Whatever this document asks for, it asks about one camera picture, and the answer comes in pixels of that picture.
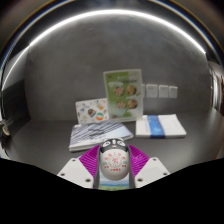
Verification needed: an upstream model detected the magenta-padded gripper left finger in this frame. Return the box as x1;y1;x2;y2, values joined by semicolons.
56;144;101;190

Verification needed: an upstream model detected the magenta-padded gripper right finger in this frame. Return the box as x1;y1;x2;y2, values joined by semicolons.
127;144;171;189

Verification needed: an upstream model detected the white panda-print computer mouse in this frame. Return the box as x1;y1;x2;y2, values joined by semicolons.
98;137;131;182

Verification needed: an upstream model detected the grey striped book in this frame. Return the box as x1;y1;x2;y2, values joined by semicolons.
68;120;135;153

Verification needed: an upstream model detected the white book with blue band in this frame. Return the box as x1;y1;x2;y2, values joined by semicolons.
134;113;188;139

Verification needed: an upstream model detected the white card with colourful stickers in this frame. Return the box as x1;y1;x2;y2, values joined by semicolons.
75;97;110;126

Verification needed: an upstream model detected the green and white standing poster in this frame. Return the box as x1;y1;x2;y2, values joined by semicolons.
102;68;145;123

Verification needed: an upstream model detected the black monitor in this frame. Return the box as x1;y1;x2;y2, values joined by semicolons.
1;87;28;136

